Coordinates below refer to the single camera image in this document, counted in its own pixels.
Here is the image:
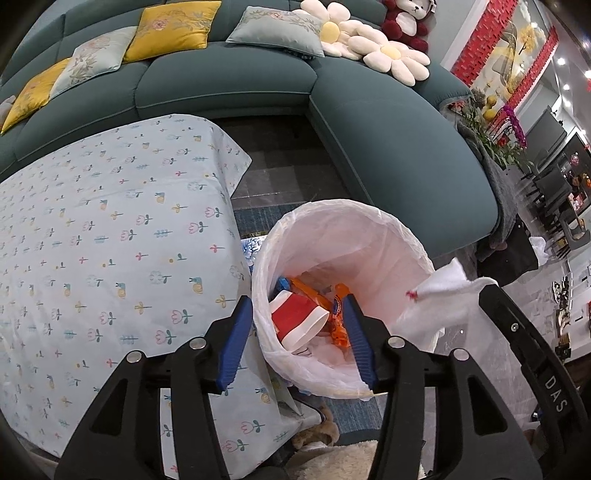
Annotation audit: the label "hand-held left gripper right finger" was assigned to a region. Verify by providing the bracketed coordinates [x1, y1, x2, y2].
[342, 294, 543, 480]

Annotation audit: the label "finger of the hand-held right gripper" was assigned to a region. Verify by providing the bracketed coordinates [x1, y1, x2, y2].
[478, 278, 541, 370]

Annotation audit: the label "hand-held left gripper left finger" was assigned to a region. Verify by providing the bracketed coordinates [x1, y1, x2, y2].
[54, 294, 254, 480]

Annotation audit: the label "large orange bag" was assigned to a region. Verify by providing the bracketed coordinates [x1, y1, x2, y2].
[323, 282, 358, 349]

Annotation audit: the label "white cloth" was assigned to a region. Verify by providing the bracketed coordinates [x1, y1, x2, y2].
[392, 257, 497, 340]

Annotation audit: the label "red and white paper cup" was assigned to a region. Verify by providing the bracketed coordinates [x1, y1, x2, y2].
[269, 291, 331, 352]

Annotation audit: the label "small orange bag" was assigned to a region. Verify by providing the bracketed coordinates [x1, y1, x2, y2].
[287, 276, 335, 312]

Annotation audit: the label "bin with white liner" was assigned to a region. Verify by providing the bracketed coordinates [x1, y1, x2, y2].
[252, 198, 446, 400]

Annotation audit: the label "black bag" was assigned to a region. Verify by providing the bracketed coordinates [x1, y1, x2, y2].
[475, 217, 548, 287]

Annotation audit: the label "white plastic bag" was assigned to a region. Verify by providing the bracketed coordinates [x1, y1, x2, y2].
[529, 235, 561, 266]

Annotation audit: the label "tan fluffy toy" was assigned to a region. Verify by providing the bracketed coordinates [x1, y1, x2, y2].
[295, 418, 340, 448]

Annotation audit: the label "blue white patterned bag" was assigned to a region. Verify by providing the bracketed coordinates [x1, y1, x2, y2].
[240, 235, 269, 268]

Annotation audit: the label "cream fluffy fleece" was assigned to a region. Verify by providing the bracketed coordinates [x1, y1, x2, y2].
[295, 438, 384, 480]

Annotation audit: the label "grey blanket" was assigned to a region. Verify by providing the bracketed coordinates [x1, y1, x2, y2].
[455, 115, 518, 250]

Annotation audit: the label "dark dining chairs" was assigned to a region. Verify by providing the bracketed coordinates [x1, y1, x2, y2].
[522, 106, 591, 250]

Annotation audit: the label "floral light blue tablecloth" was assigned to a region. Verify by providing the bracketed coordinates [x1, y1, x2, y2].
[0, 114, 305, 480]

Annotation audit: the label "green potted plant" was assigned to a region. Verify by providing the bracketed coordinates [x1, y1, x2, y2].
[455, 88, 509, 162]

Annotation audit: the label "purple potted orchid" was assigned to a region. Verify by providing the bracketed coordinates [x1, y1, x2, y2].
[501, 104, 529, 151]

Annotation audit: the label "teal corner sofa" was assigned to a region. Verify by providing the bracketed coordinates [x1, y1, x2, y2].
[0, 0, 502, 241]

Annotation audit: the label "white flower cushion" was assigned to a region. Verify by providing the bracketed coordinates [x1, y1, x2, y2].
[348, 33, 432, 88]
[300, 0, 386, 58]

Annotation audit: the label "red plush bear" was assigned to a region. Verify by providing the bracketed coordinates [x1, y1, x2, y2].
[381, 0, 437, 51]

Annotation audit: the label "light blue embroidered cushion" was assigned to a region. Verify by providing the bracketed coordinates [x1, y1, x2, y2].
[225, 6, 326, 58]
[50, 25, 139, 100]

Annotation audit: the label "yellow embroidered cushion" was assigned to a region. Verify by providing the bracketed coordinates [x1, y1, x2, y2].
[0, 58, 72, 136]
[122, 0, 222, 63]

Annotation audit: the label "red lattice wall trim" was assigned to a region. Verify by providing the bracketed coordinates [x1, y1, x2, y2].
[450, 0, 559, 121]

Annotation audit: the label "golden tree wall mural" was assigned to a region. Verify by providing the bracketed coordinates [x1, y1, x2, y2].
[475, 0, 550, 107]

